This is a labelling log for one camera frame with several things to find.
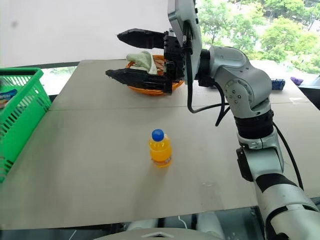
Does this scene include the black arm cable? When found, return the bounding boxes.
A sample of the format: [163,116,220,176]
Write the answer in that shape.
[271,121,305,191]

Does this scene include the green plastic basket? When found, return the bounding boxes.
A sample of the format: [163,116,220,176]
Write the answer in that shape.
[0,67,53,184]

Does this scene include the blue white snack package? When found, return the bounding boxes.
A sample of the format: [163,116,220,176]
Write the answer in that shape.
[0,87,19,109]

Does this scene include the blue patterned small object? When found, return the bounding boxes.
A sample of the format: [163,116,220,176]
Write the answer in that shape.
[270,78,286,91]

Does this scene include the orange juice bottle blue cap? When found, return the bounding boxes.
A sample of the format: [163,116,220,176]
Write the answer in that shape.
[148,128,173,168]

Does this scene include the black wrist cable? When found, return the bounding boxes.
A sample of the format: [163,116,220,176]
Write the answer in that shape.
[181,20,232,127]

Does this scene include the orange woven basket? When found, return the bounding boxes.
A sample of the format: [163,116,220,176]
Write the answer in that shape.
[125,54,186,97]

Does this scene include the thin white cable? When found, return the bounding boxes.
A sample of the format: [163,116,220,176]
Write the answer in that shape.
[177,215,189,229]

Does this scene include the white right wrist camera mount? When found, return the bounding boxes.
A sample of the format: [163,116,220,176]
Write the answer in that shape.
[166,0,204,85]

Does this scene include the pale green cloth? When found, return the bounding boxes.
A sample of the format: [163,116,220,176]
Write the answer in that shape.
[125,50,159,75]

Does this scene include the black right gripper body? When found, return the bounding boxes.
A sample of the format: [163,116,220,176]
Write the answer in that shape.
[162,34,188,97]

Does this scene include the purple small object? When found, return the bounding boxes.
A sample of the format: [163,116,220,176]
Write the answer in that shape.
[289,76,305,86]

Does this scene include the black box-shaped object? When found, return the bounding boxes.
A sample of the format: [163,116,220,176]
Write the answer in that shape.
[298,73,320,111]

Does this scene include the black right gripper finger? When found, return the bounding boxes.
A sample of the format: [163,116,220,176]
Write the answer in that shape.
[105,67,173,97]
[116,28,166,50]

